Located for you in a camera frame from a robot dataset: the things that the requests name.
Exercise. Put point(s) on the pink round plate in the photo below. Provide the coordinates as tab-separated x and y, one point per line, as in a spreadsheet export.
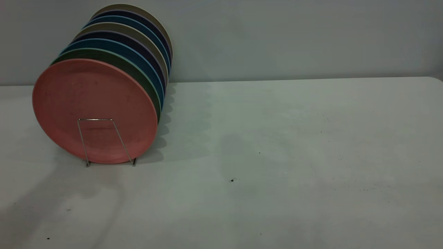
93	110

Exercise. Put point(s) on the green round plate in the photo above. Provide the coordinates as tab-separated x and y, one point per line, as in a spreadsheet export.
135	71

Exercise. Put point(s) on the dark purple round plate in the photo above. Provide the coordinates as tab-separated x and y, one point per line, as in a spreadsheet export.
145	52
152	24

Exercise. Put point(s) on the blue round plate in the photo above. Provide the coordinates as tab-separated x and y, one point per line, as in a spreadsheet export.
138	56
145	28

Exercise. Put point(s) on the beige round plate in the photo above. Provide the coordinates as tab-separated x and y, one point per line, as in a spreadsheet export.
148	14
138	34

